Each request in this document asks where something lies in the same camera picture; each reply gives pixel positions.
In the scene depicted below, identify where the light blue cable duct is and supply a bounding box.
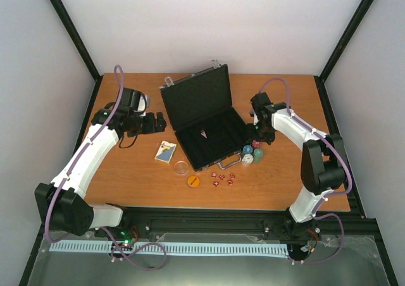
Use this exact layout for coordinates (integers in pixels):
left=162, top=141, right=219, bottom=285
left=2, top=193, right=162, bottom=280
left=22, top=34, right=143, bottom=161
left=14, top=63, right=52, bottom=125
left=49, top=240, right=289, bottom=258

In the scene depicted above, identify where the black poker set case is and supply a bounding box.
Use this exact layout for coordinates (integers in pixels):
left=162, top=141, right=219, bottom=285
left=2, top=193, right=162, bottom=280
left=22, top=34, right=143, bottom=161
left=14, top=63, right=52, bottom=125
left=159, top=59, right=247, bottom=171

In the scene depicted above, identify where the orange dealer button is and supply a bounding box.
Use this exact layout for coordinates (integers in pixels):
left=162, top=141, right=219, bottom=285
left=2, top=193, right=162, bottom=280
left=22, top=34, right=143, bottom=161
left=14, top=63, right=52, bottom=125
left=187, top=175, right=201, bottom=188

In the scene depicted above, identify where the green poker chip stack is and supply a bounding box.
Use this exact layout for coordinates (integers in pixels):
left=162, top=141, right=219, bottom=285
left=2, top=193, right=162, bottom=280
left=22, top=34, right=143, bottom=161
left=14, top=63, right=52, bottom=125
left=252, top=148, right=264, bottom=163

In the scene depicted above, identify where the left black frame post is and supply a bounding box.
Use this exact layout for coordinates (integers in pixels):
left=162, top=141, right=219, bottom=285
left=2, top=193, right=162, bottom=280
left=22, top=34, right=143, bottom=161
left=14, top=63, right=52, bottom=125
left=49, top=0, right=101, bottom=81

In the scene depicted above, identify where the red poker chip stack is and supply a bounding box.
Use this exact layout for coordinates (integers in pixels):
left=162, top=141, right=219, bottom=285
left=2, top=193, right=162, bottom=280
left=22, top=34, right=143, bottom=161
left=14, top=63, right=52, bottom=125
left=251, top=140, right=263, bottom=149

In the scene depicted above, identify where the black frame post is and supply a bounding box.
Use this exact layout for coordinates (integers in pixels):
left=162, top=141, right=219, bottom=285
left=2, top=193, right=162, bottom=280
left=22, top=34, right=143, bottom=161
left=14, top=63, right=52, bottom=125
left=318, top=0, right=385, bottom=82
left=49, top=0, right=101, bottom=81

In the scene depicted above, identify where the white poker chip stack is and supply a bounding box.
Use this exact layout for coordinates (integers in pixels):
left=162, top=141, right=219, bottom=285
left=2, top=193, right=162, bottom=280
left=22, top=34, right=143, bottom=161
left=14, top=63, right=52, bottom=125
left=241, top=154, right=254, bottom=167

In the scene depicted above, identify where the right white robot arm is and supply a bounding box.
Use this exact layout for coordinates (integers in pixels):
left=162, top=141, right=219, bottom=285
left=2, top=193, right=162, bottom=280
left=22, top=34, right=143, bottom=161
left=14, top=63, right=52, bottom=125
left=247, top=92, right=352, bottom=225

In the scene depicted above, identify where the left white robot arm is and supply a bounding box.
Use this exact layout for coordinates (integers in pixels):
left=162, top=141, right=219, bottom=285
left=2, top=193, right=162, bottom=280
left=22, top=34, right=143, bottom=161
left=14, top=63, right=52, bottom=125
left=34, top=88, right=166, bottom=242

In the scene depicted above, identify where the playing card deck box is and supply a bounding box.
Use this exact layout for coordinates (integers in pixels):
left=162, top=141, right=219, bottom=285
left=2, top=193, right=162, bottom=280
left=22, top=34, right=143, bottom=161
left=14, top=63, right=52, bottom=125
left=154, top=140, right=177, bottom=163

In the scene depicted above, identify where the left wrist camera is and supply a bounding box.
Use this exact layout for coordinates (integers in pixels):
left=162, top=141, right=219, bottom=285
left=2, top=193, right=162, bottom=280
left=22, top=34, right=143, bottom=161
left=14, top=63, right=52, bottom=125
left=138, top=93, right=150, bottom=113

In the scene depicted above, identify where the blue poker chip stack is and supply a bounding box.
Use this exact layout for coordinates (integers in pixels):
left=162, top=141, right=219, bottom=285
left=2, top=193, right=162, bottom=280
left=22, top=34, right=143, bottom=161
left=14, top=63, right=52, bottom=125
left=242, top=144, right=254, bottom=156

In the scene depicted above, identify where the clear plastic disc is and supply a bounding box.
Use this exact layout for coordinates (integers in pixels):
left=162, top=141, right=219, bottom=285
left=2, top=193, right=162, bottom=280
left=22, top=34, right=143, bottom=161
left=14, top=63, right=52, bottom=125
left=173, top=161, right=189, bottom=176

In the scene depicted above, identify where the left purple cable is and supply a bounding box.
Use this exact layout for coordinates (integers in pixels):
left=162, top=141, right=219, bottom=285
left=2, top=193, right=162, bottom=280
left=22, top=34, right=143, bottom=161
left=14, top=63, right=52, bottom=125
left=44, top=65, right=167, bottom=271

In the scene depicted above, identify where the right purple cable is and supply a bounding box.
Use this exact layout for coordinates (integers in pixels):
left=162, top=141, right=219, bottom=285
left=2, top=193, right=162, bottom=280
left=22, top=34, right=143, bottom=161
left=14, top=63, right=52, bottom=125
left=258, top=77, right=352, bottom=265

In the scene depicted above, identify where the purple cable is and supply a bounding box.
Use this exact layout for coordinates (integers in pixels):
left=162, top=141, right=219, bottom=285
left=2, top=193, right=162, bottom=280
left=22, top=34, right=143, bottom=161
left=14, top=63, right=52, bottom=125
left=258, top=77, right=352, bottom=265
left=44, top=65, right=167, bottom=271

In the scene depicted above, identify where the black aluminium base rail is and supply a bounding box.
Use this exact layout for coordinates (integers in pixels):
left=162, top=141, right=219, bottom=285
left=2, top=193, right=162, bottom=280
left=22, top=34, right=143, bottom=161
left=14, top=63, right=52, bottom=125
left=40, top=205, right=379, bottom=239

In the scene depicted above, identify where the right black frame post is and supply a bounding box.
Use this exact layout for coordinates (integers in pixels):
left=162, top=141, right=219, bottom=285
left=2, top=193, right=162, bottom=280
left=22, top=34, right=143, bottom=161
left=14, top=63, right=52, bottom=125
left=318, top=0, right=385, bottom=82

